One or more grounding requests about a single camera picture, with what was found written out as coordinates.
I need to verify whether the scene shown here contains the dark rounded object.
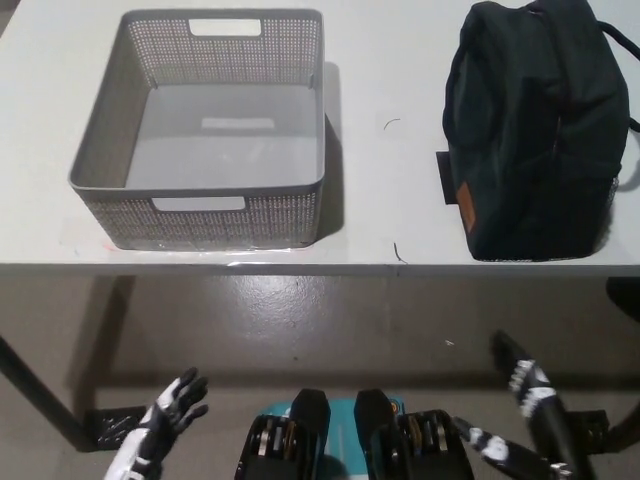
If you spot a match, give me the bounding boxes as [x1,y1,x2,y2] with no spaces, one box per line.
[604,276,640,321]

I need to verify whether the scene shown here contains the black table leg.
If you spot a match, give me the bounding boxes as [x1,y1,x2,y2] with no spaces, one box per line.
[0,334,96,454]
[607,385,640,440]

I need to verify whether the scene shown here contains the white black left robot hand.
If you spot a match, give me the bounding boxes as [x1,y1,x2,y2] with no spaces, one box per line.
[102,367,210,480]

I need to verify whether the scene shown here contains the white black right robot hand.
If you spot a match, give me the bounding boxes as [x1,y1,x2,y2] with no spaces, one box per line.
[452,332,594,474]

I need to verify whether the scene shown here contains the clear tape strip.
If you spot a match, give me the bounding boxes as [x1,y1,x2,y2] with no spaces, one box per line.
[149,242,301,267]

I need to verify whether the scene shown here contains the black floor tape patch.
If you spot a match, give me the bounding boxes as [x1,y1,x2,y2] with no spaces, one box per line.
[562,409,610,441]
[83,407,151,451]

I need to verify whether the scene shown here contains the black cross-shaped tape patch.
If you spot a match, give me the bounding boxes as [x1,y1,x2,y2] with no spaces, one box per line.
[434,149,462,206]

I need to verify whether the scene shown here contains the grey perforated plastic basket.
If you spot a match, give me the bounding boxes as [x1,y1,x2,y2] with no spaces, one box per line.
[67,7,329,251]

